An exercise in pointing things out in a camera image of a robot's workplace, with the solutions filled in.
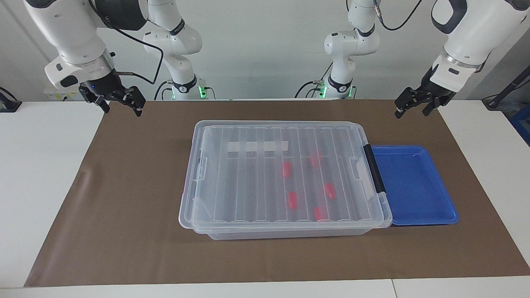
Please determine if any black box latch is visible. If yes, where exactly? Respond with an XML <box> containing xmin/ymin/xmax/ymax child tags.
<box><xmin>363</xmin><ymin>143</ymin><xmax>387</xmax><ymax>195</ymax></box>

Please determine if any black cable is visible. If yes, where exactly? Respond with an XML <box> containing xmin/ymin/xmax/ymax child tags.
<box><xmin>294</xmin><ymin>62</ymin><xmax>334</xmax><ymax>99</ymax></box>
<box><xmin>99</xmin><ymin>14</ymin><xmax>165</xmax><ymax>86</ymax></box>
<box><xmin>154</xmin><ymin>80</ymin><xmax>173</xmax><ymax>101</ymax></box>
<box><xmin>372</xmin><ymin>0</ymin><xmax>424</xmax><ymax>32</ymax></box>

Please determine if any black stand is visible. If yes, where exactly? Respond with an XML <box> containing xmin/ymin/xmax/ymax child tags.
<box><xmin>482</xmin><ymin>65</ymin><xmax>530</xmax><ymax>109</ymax></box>
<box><xmin>0</xmin><ymin>87</ymin><xmax>22</xmax><ymax>113</ymax></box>

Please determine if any blue plastic tray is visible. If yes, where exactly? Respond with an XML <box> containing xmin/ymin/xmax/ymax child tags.
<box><xmin>371</xmin><ymin>144</ymin><xmax>460</xmax><ymax>226</ymax></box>

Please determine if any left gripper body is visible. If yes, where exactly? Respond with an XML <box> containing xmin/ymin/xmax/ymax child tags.
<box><xmin>420</xmin><ymin>66</ymin><xmax>456</xmax><ymax>105</ymax></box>

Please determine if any clear plastic box lid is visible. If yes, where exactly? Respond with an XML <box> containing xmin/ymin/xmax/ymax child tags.
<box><xmin>178</xmin><ymin>120</ymin><xmax>393</xmax><ymax>231</ymax></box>

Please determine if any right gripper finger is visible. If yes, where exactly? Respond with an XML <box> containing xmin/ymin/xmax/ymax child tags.
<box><xmin>108</xmin><ymin>86</ymin><xmax>146</xmax><ymax>118</ymax></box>
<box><xmin>85</xmin><ymin>94</ymin><xmax>111</xmax><ymax>113</ymax></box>

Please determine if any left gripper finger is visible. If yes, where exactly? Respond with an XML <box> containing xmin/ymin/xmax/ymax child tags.
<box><xmin>422</xmin><ymin>97</ymin><xmax>443</xmax><ymax>117</ymax></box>
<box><xmin>393</xmin><ymin>86</ymin><xmax>429</xmax><ymax>120</ymax></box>

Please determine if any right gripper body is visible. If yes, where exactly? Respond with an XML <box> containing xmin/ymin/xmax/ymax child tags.
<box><xmin>78</xmin><ymin>70</ymin><xmax>125</xmax><ymax>103</ymax></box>

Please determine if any clear plastic storage box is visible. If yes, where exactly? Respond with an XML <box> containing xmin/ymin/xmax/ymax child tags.
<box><xmin>191</xmin><ymin>121</ymin><xmax>393</xmax><ymax>240</ymax></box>

